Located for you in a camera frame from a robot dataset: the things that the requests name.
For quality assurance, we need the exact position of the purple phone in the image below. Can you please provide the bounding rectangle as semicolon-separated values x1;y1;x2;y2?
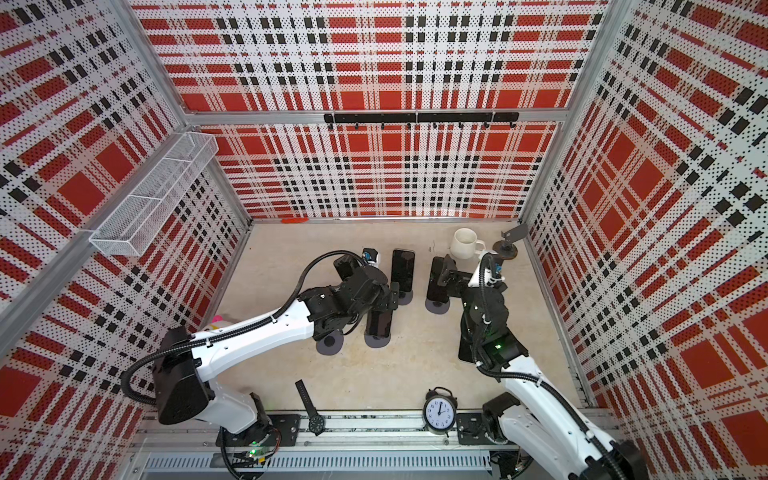
365;303;398;341

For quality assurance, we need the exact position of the black phone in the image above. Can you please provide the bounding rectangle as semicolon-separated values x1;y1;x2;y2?
426;256;450;302
458;315;482;364

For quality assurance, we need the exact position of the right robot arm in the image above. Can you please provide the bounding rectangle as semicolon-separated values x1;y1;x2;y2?
430;251;649;479

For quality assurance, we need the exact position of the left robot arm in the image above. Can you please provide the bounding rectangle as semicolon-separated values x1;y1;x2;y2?
121;250;400;447

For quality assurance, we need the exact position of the grey stand back centre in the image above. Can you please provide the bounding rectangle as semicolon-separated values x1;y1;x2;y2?
398;291;413;306

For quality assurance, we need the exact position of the grey stand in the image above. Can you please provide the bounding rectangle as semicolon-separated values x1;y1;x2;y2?
398;291;413;306
316;330;345;356

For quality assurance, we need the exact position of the green phone back centre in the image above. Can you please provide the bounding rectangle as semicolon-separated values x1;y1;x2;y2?
391;249;415;297

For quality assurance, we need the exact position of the grey stand far left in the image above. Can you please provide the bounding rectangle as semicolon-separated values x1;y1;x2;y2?
316;330;345;356

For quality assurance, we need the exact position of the white ceramic mug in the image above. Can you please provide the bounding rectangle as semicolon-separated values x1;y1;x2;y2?
450;228;486;260

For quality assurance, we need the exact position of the red marker pen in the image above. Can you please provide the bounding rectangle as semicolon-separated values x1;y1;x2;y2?
280;217;310;225

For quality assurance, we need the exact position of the black alarm clock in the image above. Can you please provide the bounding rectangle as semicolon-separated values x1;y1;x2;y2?
422;386;458;435

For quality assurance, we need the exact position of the black wrist watch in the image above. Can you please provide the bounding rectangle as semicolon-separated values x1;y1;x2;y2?
295;379;326;436

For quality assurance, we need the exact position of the pink white plush toy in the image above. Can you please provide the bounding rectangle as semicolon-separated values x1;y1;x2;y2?
204;315;232;331

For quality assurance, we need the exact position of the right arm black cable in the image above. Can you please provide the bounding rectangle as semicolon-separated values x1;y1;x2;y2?
470;251;628;480

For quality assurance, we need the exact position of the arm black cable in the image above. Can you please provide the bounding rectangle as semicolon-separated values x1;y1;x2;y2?
470;251;628;480
119;249;367;406

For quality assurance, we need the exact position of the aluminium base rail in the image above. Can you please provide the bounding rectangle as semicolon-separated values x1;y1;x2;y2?
118;410;525;479

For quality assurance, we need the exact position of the black hook rail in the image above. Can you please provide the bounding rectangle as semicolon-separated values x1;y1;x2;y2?
323;111;520;128

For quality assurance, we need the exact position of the white wire mesh basket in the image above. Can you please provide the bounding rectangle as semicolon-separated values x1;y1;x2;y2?
89;132;218;257

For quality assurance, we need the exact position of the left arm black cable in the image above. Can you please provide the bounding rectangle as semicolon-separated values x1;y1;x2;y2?
119;249;367;406

